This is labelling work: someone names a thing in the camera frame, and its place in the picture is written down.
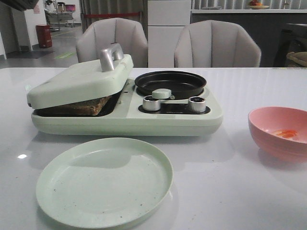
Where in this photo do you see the breakfast maker hinged lid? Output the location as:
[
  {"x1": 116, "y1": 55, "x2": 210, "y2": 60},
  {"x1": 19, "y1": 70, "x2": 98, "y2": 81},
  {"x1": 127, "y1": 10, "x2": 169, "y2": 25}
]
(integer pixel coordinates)
[{"x1": 27, "y1": 54, "x2": 133, "y2": 109}]

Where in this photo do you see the bread slice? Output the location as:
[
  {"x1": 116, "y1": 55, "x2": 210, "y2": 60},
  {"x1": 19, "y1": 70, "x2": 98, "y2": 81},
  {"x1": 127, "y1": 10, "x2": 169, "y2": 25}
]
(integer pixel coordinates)
[{"x1": 36, "y1": 96, "x2": 112, "y2": 116}]

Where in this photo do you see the pink plastic bowl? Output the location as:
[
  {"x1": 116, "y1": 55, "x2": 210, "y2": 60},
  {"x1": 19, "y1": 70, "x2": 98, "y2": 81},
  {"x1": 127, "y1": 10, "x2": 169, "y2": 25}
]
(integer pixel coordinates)
[{"x1": 248, "y1": 106, "x2": 307, "y2": 163}]

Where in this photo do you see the mint green breakfast maker base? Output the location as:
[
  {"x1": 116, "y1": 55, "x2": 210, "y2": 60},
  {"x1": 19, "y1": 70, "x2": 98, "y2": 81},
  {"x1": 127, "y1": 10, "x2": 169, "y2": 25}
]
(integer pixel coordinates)
[{"x1": 31, "y1": 79, "x2": 223, "y2": 137}]

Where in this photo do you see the left silver control knob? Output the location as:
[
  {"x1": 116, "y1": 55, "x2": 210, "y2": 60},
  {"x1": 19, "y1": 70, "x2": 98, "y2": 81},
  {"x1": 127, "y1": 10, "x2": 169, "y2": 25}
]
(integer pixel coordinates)
[{"x1": 142, "y1": 95, "x2": 161, "y2": 112}]

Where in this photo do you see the silver control knob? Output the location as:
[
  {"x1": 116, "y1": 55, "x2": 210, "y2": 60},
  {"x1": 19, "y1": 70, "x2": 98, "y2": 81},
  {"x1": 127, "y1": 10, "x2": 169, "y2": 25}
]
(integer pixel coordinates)
[
  {"x1": 188, "y1": 96, "x2": 206, "y2": 113},
  {"x1": 142, "y1": 95, "x2": 161, "y2": 112}
]

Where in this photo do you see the round black frying pan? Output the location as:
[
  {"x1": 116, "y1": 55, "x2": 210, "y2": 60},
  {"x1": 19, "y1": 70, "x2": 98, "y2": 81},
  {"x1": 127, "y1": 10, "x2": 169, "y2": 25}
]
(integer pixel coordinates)
[{"x1": 135, "y1": 70, "x2": 207, "y2": 100}]

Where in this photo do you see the right silver control knob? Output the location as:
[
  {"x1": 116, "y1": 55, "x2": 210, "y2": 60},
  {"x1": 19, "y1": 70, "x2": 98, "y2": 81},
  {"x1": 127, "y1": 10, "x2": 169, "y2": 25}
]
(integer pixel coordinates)
[{"x1": 188, "y1": 96, "x2": 206, "y2": 113}]

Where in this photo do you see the left grey upholstered chair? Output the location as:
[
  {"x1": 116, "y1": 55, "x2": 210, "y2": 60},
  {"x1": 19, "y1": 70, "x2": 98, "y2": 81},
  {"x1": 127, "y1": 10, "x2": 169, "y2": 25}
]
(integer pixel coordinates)
[{"x1": 76, "y1": 18, "x2": 148, "y2": 68}]

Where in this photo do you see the grey upholstered chair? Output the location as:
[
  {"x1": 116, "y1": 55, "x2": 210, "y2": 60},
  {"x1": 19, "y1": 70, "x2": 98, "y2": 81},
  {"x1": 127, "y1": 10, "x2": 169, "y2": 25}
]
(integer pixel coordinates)
[
  {"x1": 76, "y1": 18, "x2": 148, "y2": 68},
  {"x1": 174, "y1": 20, "x2": 261, "y2": 68}
]

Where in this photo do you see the mint green round plate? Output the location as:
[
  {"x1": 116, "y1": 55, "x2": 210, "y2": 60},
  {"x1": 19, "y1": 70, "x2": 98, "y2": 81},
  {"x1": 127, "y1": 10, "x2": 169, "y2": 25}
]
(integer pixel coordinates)
[{"x1": 36, "y1": 138, "x2": 173, "y2": 229}]

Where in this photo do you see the right grey upholstered chair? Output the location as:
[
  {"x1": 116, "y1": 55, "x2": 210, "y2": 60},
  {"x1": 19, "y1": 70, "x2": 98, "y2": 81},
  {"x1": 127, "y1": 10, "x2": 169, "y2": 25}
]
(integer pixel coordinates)
[{"x1": 174, "y1": 20, "x2": 261, "y2": 68}]

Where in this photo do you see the red trash bin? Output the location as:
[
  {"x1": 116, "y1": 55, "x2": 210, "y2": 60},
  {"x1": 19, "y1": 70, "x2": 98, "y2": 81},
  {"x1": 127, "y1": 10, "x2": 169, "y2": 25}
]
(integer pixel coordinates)
[{"x1": 35, "y1": 24, "x2": 52, "y2": 48}]

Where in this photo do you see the fruit bowl on counter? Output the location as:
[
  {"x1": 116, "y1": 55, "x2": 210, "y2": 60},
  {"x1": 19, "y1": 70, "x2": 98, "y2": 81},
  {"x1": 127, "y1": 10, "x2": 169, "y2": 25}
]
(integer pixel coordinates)
[{"x1": 248, "y1": 0, "x2": 269, "y2": 10}]

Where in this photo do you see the dark grey counter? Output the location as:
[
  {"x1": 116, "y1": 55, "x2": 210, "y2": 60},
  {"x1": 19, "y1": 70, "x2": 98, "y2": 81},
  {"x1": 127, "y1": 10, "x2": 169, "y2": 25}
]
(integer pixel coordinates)
[{"x1": 191, "y1": 9, "x2": 307, "y2": 67}]

